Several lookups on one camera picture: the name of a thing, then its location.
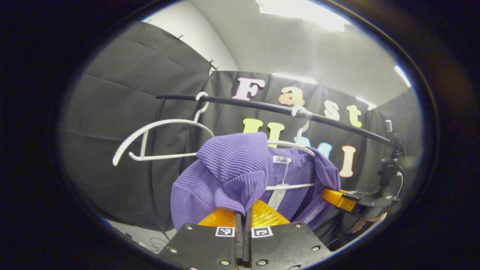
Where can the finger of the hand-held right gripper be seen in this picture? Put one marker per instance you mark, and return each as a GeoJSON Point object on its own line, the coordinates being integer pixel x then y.
{"type": "Point", "coordinates": [335, 198]}

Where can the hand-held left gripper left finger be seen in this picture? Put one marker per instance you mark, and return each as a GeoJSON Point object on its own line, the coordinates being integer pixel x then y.
{"type": "Point", "coordinates": [204, 245]}

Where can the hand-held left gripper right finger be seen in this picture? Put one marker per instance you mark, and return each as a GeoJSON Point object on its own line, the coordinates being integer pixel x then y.
{"type": "Point", "coordinates": [285, 245]}

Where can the white clothes hanger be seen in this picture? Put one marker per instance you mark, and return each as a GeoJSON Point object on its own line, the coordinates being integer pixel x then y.
{"type": "Point", "coordinates": [292, 144]}
{"type": "Point", "coordinates": [165, 122]}

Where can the purple knit cardigan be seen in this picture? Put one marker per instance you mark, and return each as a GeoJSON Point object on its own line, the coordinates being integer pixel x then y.
{"type": "Point", "coordinates": [232, 161]}

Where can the black clothes rack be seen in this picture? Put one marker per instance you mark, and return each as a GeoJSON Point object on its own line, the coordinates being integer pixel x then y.
{"type": "Point", "coordinates": [243, 102]}

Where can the ceiling light panel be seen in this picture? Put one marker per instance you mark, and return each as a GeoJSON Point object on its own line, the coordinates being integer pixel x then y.
{"type": "Point", "coordinates": [300, 13]}
{"type": "Point", "coordinates": [365, 102]}
{"type": "Point", "coordinates": [402, 76]}
{"type": "Point", "coordinates": [294, 78]}

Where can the black backdrop cloth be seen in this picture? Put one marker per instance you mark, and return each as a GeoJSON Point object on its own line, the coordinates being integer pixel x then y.
{"type": "Point", "coordinates": [120, 112]}

